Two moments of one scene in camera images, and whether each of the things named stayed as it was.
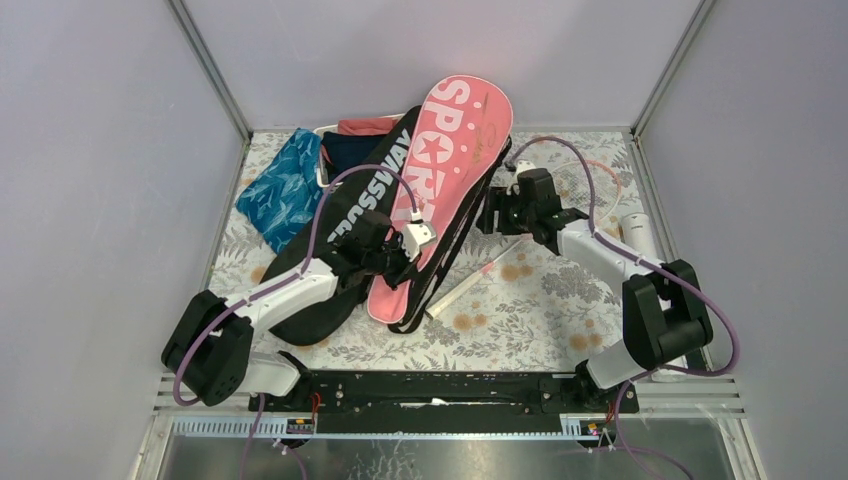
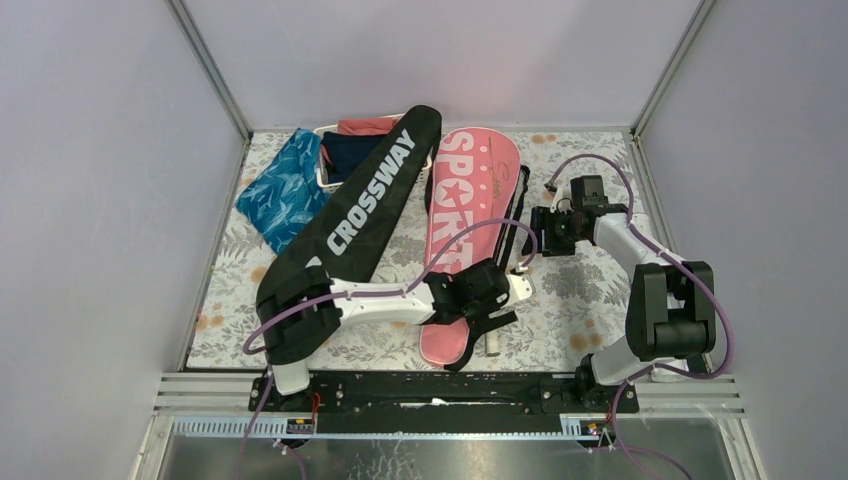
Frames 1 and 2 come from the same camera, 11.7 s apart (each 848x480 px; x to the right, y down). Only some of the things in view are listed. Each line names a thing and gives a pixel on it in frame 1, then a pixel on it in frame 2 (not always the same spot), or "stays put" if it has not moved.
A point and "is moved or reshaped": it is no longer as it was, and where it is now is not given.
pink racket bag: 457,147 is moved or reshaped
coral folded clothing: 366,126 stays put
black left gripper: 406,267 -> 479,321
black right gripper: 497,200 -> 542,219
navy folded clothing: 348,149 stays put
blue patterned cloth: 281,202 stays put
